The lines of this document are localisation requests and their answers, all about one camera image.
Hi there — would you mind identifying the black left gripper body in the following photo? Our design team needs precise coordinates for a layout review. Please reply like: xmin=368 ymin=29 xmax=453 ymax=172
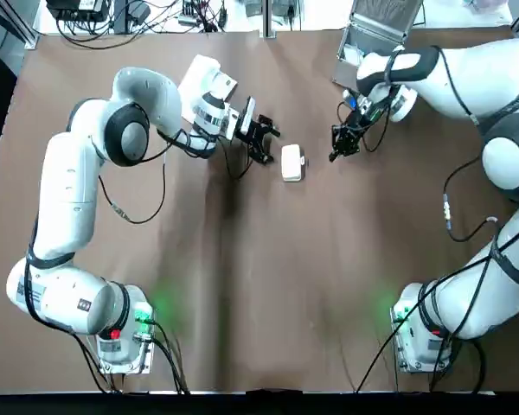
xmin=235 ymin=115 xmax=269 ymax=150

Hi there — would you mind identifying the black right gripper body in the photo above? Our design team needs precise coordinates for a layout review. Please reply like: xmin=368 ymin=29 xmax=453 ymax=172
xmin=349 ymin=97 xmax=393 ymax=131

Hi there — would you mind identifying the small white medicine box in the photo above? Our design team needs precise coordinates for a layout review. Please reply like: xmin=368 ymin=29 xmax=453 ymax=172
xmin=280 ymin=144 xmax=308 ymax=183

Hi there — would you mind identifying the silver aluminium first-aid case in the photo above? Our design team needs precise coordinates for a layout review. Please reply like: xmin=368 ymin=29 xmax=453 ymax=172
xmin=331 ymin=0 xmax=421 ymax=90

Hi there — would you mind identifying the black usb hub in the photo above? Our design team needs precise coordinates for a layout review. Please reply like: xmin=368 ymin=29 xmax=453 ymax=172
xmin=176 ymin=10 xmax=202 ymax=28

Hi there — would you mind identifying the grey power adapter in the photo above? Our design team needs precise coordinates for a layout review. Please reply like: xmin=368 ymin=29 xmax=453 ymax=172
xmin=127 ymin=0 xmax=153 ymax=23

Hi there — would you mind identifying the aluminium camera post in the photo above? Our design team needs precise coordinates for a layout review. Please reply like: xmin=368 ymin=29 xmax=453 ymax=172
xmin=260 ymin=0 xmax=279 ymax=41

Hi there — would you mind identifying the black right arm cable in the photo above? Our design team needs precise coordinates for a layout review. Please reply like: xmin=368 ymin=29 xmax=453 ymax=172
xmin=440 ymin=153 xmax=501 ymax=243

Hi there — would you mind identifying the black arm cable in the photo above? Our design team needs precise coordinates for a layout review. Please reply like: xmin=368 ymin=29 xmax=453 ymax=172
xmin=440 ymin=153 xmax=501 ymax=243
xmin=95 ymin=103 xmax=170 ymax=226

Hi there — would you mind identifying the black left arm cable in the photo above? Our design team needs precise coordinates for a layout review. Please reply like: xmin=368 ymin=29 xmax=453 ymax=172
xmin=95 ymin=103 xmax=170 ymax=226

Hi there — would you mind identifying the black network switch box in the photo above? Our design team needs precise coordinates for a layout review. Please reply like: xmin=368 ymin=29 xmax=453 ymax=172
xmin=46 ymin=0 xmax=110 ymax=22

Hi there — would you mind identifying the black right foot cable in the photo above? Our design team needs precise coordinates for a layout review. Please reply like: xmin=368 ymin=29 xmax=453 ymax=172
xmin=354 ymin=276 xmax=490 ymax=394

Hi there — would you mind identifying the black foot cable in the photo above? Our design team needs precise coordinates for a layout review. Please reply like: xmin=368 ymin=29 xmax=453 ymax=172
xmin=354 ymin=276 xmax=490 ymax=394
xmin=71 ymin=317 xmax=191 ymax=395

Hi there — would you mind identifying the black left foot cable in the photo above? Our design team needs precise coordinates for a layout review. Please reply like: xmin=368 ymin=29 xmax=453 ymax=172
xmin=71 ymin=317 xmax=191 ymax=395

